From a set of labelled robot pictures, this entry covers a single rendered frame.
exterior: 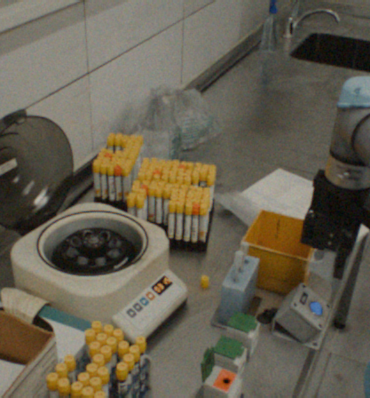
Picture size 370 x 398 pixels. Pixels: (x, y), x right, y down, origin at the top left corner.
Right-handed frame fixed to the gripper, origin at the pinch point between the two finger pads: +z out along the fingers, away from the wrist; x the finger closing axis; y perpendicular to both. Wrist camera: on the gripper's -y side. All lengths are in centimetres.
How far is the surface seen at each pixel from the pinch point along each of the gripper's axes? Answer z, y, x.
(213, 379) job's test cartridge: 5.0, 12.6, 24.2
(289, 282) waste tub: 8.9, 9.8, -7.8
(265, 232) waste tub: 8.0, 19.0, -20.2
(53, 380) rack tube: 1.1, 31.2, 37.3
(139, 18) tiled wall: -20, 69, -56
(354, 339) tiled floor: 100, -1, -98
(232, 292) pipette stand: 3.7, 16.7, 6.0
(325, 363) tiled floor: 100, 6, -80
